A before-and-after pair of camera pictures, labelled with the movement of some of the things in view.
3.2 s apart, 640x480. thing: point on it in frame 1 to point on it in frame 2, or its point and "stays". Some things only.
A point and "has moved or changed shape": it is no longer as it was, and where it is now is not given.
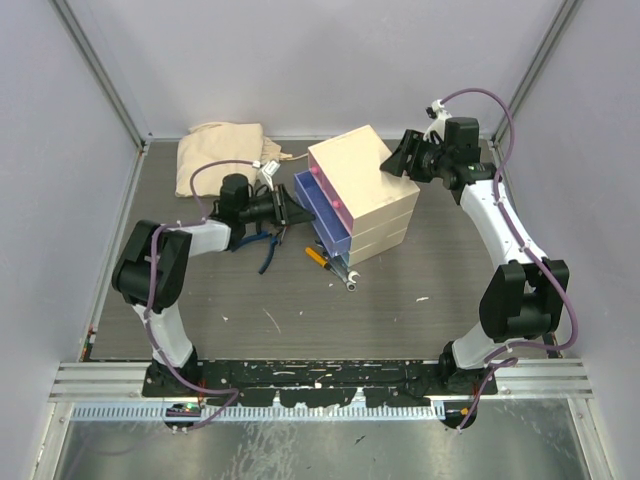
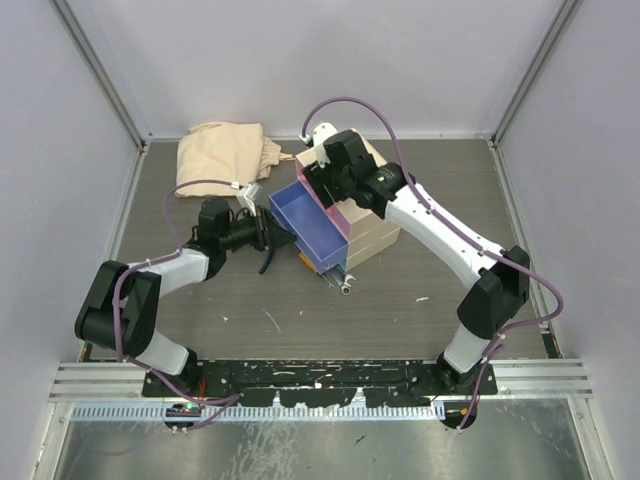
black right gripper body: [426, 160] to [337, 182]
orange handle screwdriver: [316, 257] to [308, 262]
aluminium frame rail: [103, 382] stays
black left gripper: [285, 210] to [268, 235]
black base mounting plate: [318, 382] stays
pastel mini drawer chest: [358, 201] has moved or changed shape
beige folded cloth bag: [209, 153] stays
